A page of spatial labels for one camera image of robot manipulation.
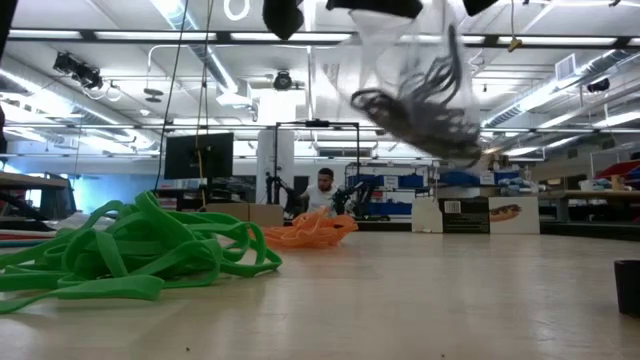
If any black labelled box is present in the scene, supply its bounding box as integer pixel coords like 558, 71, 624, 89
438, 196, 490, 234

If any white card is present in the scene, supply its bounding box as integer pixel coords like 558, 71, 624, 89
411, 197, 444, 234

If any long wooden workbench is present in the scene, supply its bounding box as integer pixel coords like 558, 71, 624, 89
538, 188, 640, 236

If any clear plastic zip bag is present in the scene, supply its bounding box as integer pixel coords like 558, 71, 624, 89
319, 0, 484, 166

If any black hanging cable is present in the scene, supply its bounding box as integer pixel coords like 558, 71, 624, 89
152, 0, 192, 192

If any orange rubber band pile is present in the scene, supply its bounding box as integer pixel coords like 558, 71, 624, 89
259, 207, 359, 250

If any black rubber band pile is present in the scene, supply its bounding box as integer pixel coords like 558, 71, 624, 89
349, 24, 484, 164

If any black ceiling camera mount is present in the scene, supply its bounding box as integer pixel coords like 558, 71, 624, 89
52, 51, 105, 91

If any small black round object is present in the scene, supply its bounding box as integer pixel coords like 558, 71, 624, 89
613, 258, 640, 317

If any red bin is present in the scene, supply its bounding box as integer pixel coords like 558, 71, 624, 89
597, 158, 640, 181

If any green rubber band pile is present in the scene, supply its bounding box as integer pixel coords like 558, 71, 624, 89
0, 189, 284, 316

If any ceiling air vent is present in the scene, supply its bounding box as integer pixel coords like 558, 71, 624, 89
554, 52, 577, 81

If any multicoloured wire harness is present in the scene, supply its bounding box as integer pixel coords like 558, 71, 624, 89
0, 228, 57, 249

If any wooden table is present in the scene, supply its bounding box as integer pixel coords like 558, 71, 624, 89
0, 171, 69, 221

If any yellow hanging cable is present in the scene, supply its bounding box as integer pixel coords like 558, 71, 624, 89
196, 0, 216, 209

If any white hot dog sign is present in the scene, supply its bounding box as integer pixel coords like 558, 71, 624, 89
488, 195, 541, 235

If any person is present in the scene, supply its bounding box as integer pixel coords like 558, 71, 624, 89
299, 167, 347, 216

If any black dome camera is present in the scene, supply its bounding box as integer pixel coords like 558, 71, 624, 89
272, 70, 294, 92

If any small brown cardboard box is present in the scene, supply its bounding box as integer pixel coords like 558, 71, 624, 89
205, 202, 285, 227

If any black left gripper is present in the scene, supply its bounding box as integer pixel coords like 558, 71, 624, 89
262, 0, 424, 41

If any black flat monitor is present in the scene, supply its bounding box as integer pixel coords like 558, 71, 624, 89
163, 131, 235, 181

